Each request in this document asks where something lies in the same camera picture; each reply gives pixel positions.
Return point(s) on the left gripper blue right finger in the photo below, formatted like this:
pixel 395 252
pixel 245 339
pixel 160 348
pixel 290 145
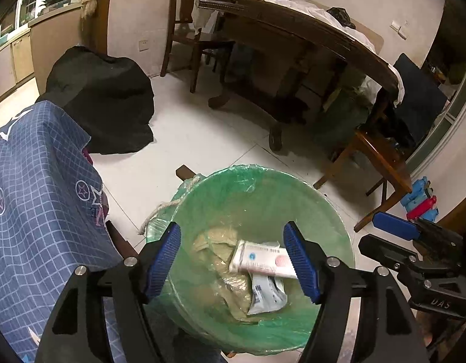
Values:
pixel 387 330

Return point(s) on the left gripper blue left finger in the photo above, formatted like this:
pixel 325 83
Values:
pixel 76 328

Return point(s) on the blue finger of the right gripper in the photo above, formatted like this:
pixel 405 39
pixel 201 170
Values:
pixel 396 226

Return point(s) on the white foil pouch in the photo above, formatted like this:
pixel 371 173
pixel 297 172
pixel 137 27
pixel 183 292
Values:
pixel 268 294

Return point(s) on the white pink toothpaste box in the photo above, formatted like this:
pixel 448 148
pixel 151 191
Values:
pixel 265 259

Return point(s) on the green lined trash bin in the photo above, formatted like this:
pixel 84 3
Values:
pixel 232 283

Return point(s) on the beige kitchen cabinets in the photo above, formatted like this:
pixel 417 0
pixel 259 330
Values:
pixel 33 52

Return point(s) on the blue checkered tablecloth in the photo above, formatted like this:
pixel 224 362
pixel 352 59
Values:
pixel 52 219

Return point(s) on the white sheet on table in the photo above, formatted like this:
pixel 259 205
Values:
pixel 323 15

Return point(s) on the dark wooden dining table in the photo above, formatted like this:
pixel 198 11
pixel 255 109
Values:
pixel 295 46

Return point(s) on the black cloth covered object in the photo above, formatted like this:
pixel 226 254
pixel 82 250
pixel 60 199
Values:
pixel 111 98

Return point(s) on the dark wooden chair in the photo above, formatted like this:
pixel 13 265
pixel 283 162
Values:
pixel 180 30

